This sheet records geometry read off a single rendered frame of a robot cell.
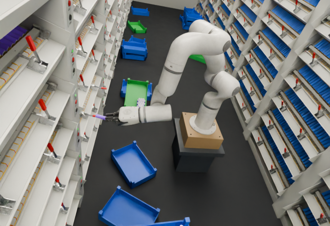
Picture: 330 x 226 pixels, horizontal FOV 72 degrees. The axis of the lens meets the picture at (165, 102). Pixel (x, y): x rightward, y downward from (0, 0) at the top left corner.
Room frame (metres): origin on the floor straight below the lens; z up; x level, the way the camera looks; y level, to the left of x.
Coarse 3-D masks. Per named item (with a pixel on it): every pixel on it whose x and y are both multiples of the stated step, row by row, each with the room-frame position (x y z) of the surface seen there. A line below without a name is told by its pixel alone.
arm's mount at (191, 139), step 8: (184, 112) 1.28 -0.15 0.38; (184, 120) 1.19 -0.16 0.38; (184, 128) 1.14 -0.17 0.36; (216, 128) 1.19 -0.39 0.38; (184, 136) 1.10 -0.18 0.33; (192, 136) 1.05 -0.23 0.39; (200, 136) 1.07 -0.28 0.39; (208, 136) 1.09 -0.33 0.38; (216, 136) 1.11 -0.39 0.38; (184, 144) 1.05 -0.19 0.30; (192, 144) 1.05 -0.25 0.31; (200, 144) 1.06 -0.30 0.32; (208, 144) 1.08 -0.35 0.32; (216, 144) 1.09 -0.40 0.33
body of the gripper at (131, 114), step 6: (120, 108) 0.88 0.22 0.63; (126, 108) 0.88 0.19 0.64; (132, 108) 0.88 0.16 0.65; (138, 108) 0.87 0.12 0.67; (120, 114) 0.83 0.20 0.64; (126, 114) 0.83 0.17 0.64; (132, 114) 0.83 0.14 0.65; (138, 114) 0.84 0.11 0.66; (120, 120) 0.80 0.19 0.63; (126, 120) 0.80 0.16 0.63; (132, 120) 0.81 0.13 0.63; (138, 120) 0.82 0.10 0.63
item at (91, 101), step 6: (96, 72) 1.31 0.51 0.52; (102, 72) 1.31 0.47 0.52; (96, 78) 1.27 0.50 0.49; (96, 84) 1.21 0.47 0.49; (90, 90) 1.12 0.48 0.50; (90, 96) 1.07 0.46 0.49; (90, 102) 1.02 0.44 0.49; (84, 108) 0.95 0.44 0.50; (90, 108) 0.98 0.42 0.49; (84, 120) 0.87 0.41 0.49; (84, 126) 0.83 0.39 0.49
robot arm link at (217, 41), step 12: (180, 36) 0.93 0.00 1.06; (192, 36) 0.93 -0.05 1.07; (204, 36) 0.94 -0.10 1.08; (216, 36) 0.95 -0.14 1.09; (228, 36) 0.97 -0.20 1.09; (180, 48) 0.89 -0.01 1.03; (192, 48) 0.91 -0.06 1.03; (204, 48) 0.93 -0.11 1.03; (216, 48) 0.94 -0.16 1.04; (228, 48) 0.97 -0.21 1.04; (168, 60) 0.89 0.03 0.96; (180, 60) 0.88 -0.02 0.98
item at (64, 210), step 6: (72, 174) 0.62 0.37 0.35; (72, 180) 0.62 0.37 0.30; (78, 180) 0.63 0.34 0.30; (72, 186) 0.59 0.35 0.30; (66, 192) 0.55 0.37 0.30; (72, 192) 0.56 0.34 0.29; (66, 198) 0.52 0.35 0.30; (72, 198) 0.53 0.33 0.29; (66, 204) 0.50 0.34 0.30; (60, 210) 0.46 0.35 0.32; (66, 210) 0.47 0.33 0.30; (60, 216) 0.44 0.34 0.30; (66, 216) 0.45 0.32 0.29; (60, 222) 0.42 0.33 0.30
